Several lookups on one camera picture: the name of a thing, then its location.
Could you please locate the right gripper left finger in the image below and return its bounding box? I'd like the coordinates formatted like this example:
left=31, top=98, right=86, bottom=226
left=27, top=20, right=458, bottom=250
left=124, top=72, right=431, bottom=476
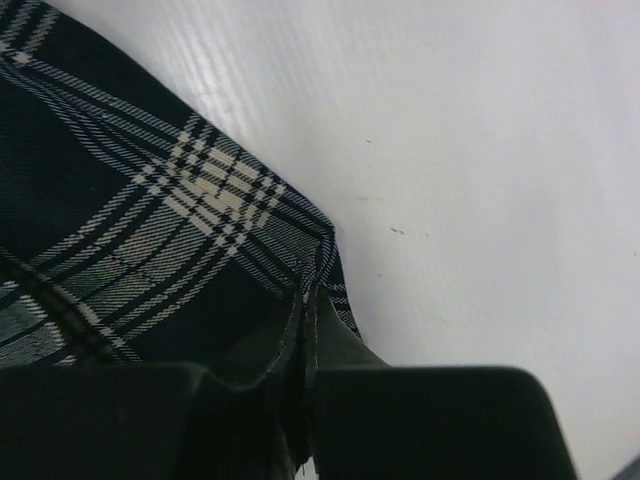
left=184, top=294, right=308, bottom=479

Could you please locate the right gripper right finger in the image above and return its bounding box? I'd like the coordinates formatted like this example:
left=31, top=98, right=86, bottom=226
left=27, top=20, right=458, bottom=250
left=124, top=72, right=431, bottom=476
left=305, top=287, right=393, bottom=479

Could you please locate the navy plaid skirt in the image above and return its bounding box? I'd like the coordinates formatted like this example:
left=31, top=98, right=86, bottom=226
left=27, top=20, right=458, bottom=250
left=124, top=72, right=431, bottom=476
left=1, top=1, right=356, bottom=367

